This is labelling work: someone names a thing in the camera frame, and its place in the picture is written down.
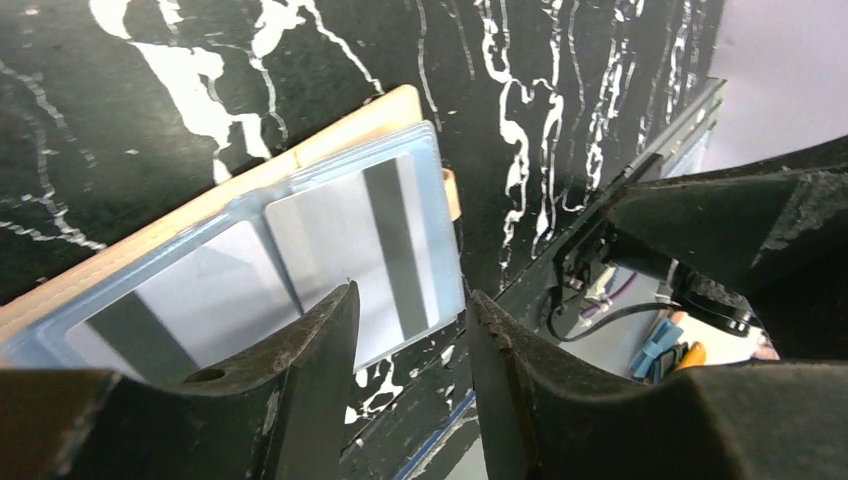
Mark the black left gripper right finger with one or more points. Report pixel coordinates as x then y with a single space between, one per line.
546 414

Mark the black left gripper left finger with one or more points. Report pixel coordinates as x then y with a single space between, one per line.
275 410

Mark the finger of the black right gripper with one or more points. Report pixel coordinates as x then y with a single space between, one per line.
774 231

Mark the white card black stripe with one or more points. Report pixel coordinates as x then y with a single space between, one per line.
366 227

